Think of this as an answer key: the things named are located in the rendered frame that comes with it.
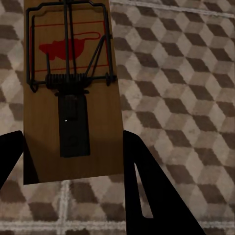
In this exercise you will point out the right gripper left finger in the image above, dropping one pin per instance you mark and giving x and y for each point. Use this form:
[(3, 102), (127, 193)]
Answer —
[(11, 148)]

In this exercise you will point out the mousetrap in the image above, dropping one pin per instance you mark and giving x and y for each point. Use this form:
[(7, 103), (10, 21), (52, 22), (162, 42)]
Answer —
[(72, 118)]

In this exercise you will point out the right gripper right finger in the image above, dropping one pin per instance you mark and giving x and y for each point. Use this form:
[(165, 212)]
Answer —
[(171, 215)]

